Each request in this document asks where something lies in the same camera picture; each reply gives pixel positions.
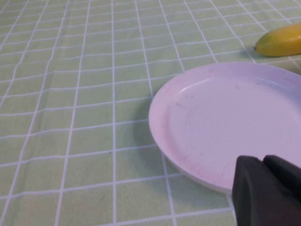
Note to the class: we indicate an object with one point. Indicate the pink round plate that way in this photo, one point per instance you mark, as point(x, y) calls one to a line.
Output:
point(223, 122)

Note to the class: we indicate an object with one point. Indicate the green white checkered tablecloth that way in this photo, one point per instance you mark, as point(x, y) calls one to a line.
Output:
point(70, 117)

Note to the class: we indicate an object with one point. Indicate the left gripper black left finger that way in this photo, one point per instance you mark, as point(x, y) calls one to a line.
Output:
point(254, 200)

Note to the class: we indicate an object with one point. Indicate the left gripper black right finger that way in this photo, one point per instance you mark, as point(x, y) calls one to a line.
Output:
point(287, 173)

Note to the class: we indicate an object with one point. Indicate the yellow plastic banana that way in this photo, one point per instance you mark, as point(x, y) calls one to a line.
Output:
point(279, 42)

